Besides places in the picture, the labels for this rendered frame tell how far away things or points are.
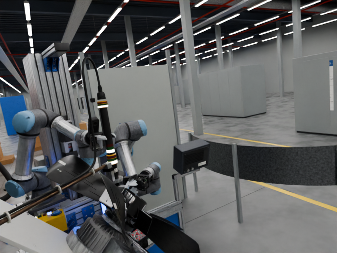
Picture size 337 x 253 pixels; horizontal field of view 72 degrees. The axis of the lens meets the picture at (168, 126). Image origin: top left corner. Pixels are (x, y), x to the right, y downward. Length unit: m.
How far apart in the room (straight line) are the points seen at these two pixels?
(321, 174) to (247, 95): 8.43
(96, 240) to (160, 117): 2.42
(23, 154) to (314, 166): 2.45
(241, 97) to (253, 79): 1.01
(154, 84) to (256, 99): 8.46
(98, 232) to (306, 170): 2.15
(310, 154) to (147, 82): 2.04
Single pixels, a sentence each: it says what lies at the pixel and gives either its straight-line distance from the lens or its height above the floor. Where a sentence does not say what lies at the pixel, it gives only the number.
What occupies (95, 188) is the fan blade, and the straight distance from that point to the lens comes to 1.04.
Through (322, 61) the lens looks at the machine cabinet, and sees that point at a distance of 7.00.
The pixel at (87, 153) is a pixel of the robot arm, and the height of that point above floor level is 1.38.
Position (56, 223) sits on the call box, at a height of 1.04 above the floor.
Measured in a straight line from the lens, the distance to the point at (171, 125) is 3.33.
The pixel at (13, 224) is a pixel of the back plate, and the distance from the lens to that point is 0.93.
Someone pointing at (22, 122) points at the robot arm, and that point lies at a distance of 1.48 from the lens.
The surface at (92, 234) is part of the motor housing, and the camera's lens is 1.00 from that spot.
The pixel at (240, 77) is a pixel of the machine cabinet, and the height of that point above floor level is 1.78.
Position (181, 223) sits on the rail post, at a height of 0.68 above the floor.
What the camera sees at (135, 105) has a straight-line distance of 3.06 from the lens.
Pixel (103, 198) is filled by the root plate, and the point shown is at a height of 1.26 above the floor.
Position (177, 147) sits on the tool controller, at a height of 1.25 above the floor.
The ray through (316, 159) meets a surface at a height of 0.82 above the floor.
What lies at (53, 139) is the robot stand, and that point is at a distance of 1.93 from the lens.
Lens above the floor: 1.66
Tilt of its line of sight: 9 degrees down
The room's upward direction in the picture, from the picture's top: 7 degrees counter-clockwise
